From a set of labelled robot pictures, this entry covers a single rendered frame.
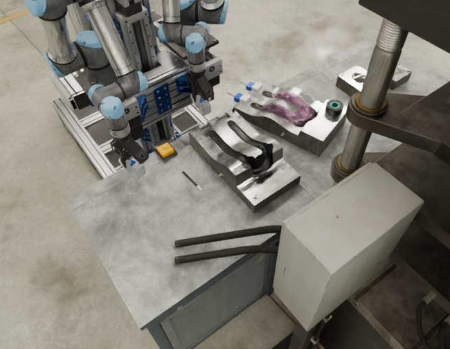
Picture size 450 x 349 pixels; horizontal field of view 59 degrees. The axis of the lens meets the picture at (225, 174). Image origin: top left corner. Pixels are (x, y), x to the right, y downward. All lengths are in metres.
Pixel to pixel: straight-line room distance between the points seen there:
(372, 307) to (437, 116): 0.78
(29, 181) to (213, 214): 1.80
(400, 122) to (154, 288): 1.04
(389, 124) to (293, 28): 3.23
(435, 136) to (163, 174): 1.20
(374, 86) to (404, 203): 0.28
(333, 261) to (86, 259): 2.00
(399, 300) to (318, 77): 1.26
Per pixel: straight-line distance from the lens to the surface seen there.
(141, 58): 2.21
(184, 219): 1.71
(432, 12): 0.83
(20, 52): 4.47
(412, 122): 1.09
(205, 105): 1.91
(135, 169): 1.70
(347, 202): 0.97
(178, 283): 1.58
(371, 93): 1.04
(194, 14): 2.05
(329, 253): 0.89
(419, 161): 1.35
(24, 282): 2.76
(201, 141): 1.85
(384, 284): 1.67
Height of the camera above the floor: 2.25
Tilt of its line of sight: 52 degrees down
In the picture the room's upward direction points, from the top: 4 degrees counter-clockwise
